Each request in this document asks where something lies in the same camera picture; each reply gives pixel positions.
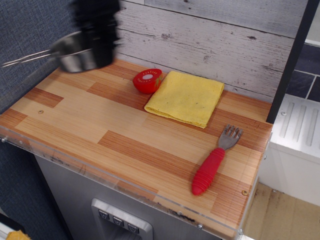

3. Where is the white toy sink unit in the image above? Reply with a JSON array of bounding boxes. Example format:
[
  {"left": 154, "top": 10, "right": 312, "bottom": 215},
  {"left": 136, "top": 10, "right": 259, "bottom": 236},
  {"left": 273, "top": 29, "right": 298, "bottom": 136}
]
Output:
[{"left": 258, "top": 94, "right": 320, "bottom": 206}]

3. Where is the silver dispenser button panel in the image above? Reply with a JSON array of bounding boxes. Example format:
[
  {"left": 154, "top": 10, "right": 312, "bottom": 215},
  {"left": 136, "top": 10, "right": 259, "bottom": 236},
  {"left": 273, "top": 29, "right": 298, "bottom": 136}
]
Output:
[{"left": 91, "top": 198, "right": 154, "bottom": 240}]

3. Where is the clear acrylic edge guard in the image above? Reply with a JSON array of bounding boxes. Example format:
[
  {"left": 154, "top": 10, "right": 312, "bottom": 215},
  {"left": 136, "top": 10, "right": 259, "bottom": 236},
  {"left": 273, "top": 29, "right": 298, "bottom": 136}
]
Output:
[{"left": 0, "top": 124, "right": 245, "bottom": 238}]

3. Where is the stainless steel saucepan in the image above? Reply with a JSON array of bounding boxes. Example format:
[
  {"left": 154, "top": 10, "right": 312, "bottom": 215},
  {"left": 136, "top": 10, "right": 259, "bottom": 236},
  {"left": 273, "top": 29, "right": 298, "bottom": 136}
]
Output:
[{"left": 1, "top": 31, "right": 98, "bottom": 73}]

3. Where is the red handled metal fork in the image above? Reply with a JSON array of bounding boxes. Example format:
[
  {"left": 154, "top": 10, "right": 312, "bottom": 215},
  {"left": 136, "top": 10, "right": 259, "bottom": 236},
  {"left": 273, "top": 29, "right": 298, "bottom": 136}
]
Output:
[{"left": 191, "top": 124, "right": 243, "bottom": 196}]

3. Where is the yellow folded cloth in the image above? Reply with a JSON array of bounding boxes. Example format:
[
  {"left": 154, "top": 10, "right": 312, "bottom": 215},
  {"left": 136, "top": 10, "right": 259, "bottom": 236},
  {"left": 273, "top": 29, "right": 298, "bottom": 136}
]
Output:
[{"left": 144, "top": 71, "right": 225, "bottom": 129}]

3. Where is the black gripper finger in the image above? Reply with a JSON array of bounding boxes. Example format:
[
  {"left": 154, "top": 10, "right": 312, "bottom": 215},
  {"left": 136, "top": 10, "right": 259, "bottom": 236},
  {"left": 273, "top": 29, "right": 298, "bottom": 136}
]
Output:
[{"left": 89, "top": 34, "right": 120, "bottom": 69}]

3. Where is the yellow object at corner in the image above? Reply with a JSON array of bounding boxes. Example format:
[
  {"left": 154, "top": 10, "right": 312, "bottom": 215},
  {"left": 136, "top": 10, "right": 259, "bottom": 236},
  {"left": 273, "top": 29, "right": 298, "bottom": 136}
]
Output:
[{"left": 6, "top": 230, "right": 31, "bottom": 240}]

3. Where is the grey toy fridge cabinet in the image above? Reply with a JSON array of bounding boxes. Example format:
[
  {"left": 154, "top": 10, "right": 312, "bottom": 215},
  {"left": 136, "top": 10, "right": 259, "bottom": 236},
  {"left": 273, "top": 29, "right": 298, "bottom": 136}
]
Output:
[{"left": 35, "top": 156, "right": 217, "bottom": 240}]

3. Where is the red toy tomato half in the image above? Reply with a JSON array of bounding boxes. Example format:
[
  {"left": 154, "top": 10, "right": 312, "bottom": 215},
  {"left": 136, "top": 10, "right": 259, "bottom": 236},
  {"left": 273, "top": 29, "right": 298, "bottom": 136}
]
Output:
[{"left": 132, "top": 68, "right": 163, "bottom": 94}]

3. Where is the dark right upright post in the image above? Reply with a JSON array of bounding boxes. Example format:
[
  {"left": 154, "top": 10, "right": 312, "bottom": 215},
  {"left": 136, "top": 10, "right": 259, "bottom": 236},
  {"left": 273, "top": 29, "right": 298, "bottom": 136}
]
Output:
[{"left": 266, "top": 0, "right": 320, "bottom": 124}]

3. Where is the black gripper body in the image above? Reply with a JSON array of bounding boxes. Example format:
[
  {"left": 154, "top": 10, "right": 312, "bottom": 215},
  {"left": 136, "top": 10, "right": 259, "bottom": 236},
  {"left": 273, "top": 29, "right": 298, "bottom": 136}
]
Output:
[{"left": 71, "top": 0, "right": 120, "bottom": 43}]

